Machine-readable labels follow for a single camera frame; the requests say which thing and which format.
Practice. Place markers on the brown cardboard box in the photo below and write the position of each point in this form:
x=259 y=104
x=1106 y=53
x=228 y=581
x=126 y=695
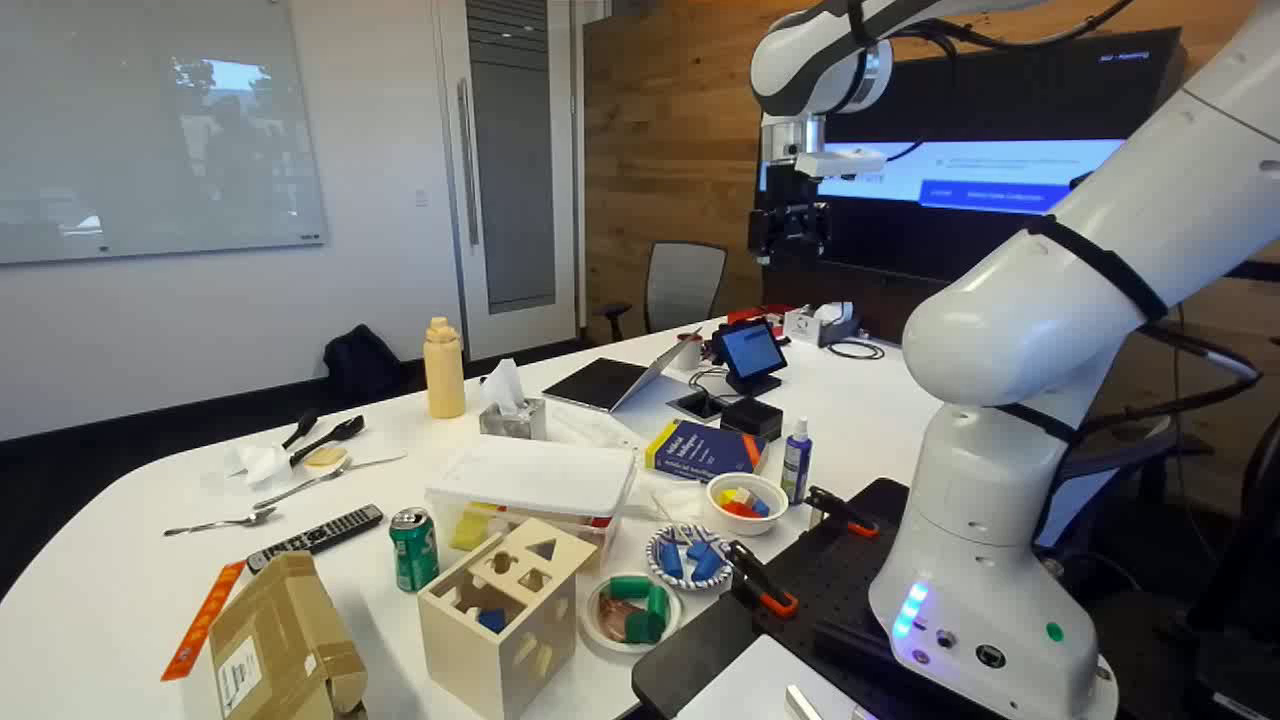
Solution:
x=284 y=643

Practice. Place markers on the blue block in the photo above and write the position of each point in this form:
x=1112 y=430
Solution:
x=760 y=507

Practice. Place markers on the blue book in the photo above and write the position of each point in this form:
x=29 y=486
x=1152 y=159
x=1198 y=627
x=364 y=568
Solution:
x=700 y=448

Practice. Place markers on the black backpack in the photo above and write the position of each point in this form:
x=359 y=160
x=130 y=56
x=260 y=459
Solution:
x=361 y=360

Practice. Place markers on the yellow object inside container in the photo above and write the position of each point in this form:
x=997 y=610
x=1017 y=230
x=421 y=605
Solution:
x=471 y=529

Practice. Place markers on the small black box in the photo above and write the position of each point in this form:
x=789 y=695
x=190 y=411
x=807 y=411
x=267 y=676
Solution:
x=752 y=418

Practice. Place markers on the wooden spoon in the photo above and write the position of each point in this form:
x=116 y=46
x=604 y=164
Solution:
x=326 y=462

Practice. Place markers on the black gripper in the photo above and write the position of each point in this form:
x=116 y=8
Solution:
x=792 y=187

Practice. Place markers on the small black utensil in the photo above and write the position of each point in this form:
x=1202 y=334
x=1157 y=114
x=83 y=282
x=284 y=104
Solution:
x=302 y=430

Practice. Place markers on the tablet on stand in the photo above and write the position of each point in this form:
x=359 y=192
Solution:
x=749 y=350

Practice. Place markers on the black remote control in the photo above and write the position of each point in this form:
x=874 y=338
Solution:
x=321 y=533

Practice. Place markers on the brown block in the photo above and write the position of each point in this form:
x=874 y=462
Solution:
x=614 y=619

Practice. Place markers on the wall television screen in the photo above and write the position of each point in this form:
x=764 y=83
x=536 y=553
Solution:
x=1013 y=95

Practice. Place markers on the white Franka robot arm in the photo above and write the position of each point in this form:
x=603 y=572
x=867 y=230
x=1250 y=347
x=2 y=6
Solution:
x=1013 y=334

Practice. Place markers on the clear lidded plastic container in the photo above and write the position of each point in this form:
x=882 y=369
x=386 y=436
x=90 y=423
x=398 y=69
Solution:
x=532 y=476

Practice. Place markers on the black spatula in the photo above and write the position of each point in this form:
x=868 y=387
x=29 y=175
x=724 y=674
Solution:
x=331 y=436

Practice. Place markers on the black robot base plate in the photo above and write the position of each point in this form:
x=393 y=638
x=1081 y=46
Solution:
x=825 y=584

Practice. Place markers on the crumpled white napkin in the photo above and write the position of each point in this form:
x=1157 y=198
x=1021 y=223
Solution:
x=251 y=462

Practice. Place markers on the yellow block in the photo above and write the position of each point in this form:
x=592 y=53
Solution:
x=729 y=494

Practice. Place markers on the orange ruler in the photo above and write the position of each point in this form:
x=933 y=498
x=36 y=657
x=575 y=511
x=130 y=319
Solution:
x=206 y=621

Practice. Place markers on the yellow squeeze bottle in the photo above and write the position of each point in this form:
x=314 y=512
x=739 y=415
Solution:
x=444 y=374

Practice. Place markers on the white pen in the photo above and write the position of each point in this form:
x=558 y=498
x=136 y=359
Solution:
x=800 y=700

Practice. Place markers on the white paper sheet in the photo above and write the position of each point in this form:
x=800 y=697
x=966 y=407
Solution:
x=746 y=683

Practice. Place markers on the blue office chair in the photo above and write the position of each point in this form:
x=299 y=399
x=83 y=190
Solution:
x=1084 y=486

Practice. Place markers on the grey tissue box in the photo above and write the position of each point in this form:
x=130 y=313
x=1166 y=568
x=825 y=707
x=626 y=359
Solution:
x=515 y=418

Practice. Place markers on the red block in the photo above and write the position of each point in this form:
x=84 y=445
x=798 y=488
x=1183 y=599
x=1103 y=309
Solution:
x=742 y=511

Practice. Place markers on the white door with window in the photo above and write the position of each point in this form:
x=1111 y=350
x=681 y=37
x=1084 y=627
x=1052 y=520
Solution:
x=515 y=160

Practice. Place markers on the silver laptop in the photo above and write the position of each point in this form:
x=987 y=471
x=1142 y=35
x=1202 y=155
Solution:
x=658 y=400

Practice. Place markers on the white bowl with blocks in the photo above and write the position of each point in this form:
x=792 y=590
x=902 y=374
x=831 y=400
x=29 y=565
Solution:
x=746 y=520

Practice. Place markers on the green curved block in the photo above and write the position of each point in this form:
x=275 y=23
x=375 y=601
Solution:
x=650 y=610

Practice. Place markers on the black phone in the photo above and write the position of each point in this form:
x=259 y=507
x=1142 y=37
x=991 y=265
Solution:
x=693 y=400

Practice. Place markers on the white bowl with green pieces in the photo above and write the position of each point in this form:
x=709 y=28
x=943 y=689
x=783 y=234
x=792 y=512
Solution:
x=628 y=643

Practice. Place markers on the wooden shape sorter box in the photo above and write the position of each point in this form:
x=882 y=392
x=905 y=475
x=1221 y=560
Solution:
x=515 y=627

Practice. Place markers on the green soda can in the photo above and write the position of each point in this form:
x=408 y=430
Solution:
x=413 y=551

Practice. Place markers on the wall whiteboard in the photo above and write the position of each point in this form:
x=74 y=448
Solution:
x=147 y=121

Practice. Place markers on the grey office chair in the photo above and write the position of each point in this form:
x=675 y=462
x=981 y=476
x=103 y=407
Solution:
x=681 y=282

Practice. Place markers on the blue patterned plate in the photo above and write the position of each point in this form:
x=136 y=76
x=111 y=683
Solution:
x=691 y=560

